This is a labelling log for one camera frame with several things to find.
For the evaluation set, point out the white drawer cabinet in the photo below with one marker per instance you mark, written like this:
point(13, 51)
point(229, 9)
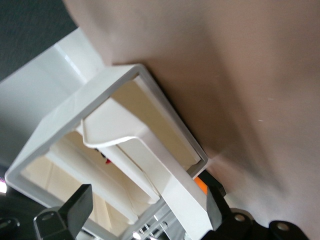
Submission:
point(62, 110)

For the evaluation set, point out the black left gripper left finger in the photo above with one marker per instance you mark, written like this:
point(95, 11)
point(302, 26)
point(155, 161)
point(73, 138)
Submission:
point(75, 212)

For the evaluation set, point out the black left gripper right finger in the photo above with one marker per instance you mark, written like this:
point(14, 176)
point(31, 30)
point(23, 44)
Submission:
point(217, 215)

